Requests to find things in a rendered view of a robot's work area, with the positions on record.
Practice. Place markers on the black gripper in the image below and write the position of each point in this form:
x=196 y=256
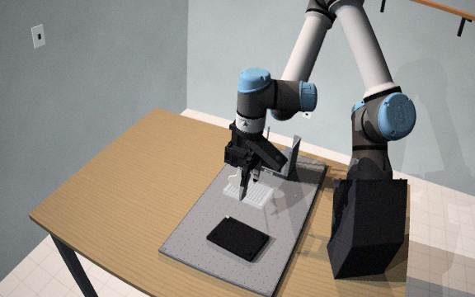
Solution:
x=238 y=154

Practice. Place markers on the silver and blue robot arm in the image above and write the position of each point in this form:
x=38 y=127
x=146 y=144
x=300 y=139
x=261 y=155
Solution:
x=389 y=115

